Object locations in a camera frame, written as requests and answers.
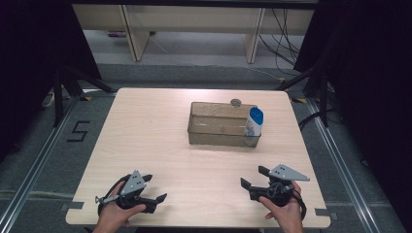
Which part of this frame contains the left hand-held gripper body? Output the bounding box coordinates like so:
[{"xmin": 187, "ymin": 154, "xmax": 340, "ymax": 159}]
[{"xmin": 94, "ymin": 169, "xmax": 157, "ymax": 216}]

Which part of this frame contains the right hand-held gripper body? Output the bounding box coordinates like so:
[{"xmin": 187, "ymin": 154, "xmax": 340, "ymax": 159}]
[{"xmin": 248, "ymin": 163, "xmax": 311, "ymax": 208}]

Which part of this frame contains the white bottle with blue cap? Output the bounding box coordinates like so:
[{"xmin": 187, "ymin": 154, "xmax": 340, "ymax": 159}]
[{"xmin": 243, "ymin": 106, "xmax": 265, "ymax": 138}]

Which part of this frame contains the clear plastic storage box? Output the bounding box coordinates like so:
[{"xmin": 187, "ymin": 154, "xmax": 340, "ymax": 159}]
[{"xmin": 187, "ymin": 101, "xmax": 262, "ymax": 150}]

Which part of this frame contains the person's left hand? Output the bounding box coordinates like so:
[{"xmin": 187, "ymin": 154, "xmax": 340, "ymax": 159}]
[{"xmin": 92, "ymin": 180, "xmax": 148, "ymax": 233}]

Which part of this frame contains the person's right hand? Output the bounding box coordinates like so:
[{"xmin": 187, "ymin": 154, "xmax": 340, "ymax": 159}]
[{"xmin": 257, "ymin": 180, "xmax": 306, "ymax": 233}]

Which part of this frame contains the grey tape piece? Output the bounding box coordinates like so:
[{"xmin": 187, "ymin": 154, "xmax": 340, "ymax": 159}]
[
  {"xmin": 314, "ymin": 208, "xmax": 339, "ymax": 221},
  {"xmin": 59, "ymin": 200, "xmax": 85, "ymax": 212}
]

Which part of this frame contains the black metal stand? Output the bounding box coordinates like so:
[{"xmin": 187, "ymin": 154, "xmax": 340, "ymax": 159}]
[
  {"xmin": 274, "ymin": 63, "xmax": 330, "ymax": 129},
  {"xmin": 52, "ymin": 65, "xmax": 117, "ymax": 128}
]

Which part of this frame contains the black curtain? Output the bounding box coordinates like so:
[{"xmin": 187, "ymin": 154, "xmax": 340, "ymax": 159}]
[
  {"xmin": 292, "ymin": 0, "xmax": 412, "ymax": 226},
  {"xmin": 0, "ymin": 0, "xmax": 104, "ymax": 164}
]

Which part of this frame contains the light wooden desk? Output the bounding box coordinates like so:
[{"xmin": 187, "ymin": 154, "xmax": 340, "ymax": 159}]
[{"xmin": 72, "ymin": 3, "xmax": 316, "ymax": 64}]

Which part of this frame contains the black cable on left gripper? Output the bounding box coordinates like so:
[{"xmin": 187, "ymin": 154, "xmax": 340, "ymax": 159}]
[{"xmin": 96, "ymin": 174, "xmax": 131, "ymax": 217}]

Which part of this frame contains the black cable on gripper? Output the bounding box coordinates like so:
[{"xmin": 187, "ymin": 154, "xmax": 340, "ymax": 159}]
[
  {"xmin": 267, "ymin": 182, "xmax": 308, "ymax": 222},
  {"xmin": 96, "ymin": 174, "xmax": 131, "ymax": 217}
]

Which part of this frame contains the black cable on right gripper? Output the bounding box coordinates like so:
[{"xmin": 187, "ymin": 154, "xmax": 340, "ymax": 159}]
[{"xmin": 267, "ymin": 182, "xmax": 308, "ymax": 222}]

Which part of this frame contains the metal floor rail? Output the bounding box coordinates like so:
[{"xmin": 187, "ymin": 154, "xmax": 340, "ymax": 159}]
[
  {"xmin": 0, "ymin": 95, "xmax": 81, "ymax": 233},
  {"xmin": 305, "ymin": 97, "xmax": 381, "ymax": 233}
]

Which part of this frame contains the thick black floor cable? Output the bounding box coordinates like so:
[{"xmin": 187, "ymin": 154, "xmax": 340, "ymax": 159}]
[{"xmin": 297, "ymin": 111, "xmax": 326, "ymax": 131}]

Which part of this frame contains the thin white cable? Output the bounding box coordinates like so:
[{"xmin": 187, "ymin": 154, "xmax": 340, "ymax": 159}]
[{"xmin": 239, "ymin": 63, "xmax": 284, "ymax": 82}]

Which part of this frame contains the bundle of black cables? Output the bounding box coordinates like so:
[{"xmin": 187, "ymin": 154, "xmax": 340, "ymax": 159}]
[{"xmin": 257, "ymin": 8, "xmax": 301, "ymax": 78}]

